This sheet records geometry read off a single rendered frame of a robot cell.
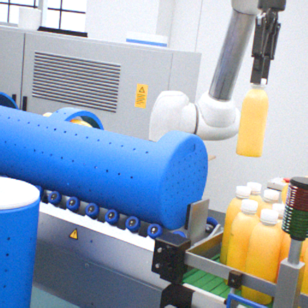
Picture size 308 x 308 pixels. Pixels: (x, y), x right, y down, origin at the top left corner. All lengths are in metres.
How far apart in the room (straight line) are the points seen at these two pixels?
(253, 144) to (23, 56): 2.54
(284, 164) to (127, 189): 3.02
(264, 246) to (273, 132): 3.15
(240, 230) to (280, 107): 3.08
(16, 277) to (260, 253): 0.63
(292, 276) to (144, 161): 0.57
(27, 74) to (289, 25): 1.99
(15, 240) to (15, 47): 2.55
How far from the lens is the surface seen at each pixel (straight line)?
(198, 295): 1.35
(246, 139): 1.53
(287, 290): 1.08
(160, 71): 3.30
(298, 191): 1.01
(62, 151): 1.63
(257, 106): 1.52
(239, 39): 2.18
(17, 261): 1.47
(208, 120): 2.29
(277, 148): 4.42
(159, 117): 2.26
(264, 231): 1.30
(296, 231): 1.03
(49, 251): 1.75
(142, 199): 1.48
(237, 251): 1.37
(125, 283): 1.59
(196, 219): 1.54
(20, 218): 1.43
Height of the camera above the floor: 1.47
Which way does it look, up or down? 12 degrees down
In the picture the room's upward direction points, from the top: 7 degrees clockwise
